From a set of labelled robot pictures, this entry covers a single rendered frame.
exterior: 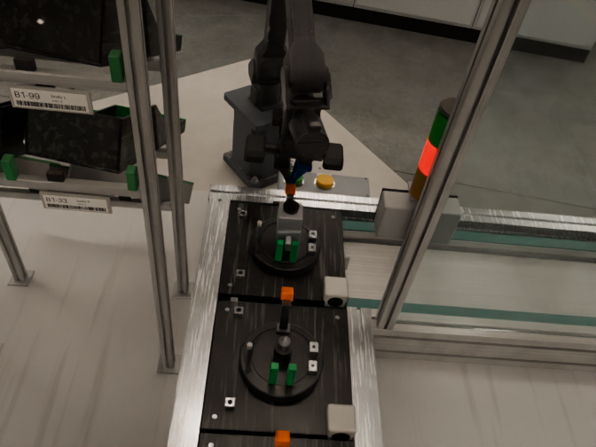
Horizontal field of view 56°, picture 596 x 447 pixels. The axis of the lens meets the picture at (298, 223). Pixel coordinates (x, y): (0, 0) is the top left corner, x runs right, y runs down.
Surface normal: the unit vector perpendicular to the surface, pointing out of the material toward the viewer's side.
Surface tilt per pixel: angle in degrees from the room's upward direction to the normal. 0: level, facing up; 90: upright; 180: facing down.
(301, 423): 0
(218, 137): 0
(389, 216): 90
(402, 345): 90
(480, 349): 90
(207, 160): 0
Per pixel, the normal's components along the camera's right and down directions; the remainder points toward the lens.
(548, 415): 0.11, -0.68
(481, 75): -0.01, 0.73
